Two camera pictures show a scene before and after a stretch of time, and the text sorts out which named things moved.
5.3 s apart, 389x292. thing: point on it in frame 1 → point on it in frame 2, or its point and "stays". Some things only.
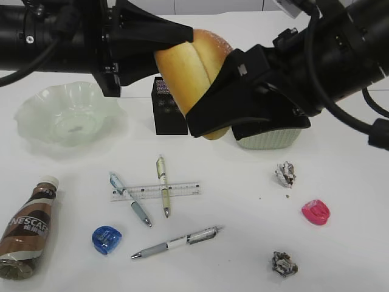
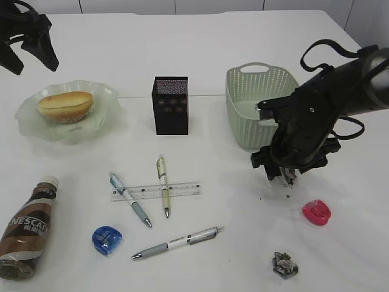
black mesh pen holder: x=169 y=118 stays
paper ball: x=282 y=264 stays
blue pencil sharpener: x=106 y=239 stays
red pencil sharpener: x=316 y=212 stays
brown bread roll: x=186 y=69 → x=65 y=107
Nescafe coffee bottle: x=23 y=236 stays
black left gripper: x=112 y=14 → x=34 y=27
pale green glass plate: x=70 y=115 stays
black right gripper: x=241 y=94 → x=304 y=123
